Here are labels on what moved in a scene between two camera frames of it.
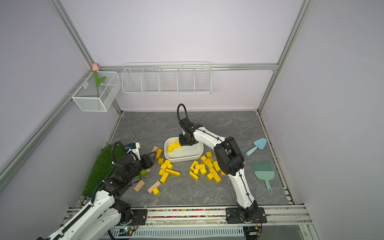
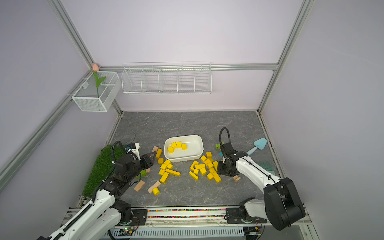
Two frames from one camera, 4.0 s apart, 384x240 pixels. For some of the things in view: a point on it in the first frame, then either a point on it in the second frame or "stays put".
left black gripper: [147, 160] stays put
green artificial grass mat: [102, 169] stays put
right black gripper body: [183, 140] to [222, 168]
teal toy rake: [264, 170] stays put
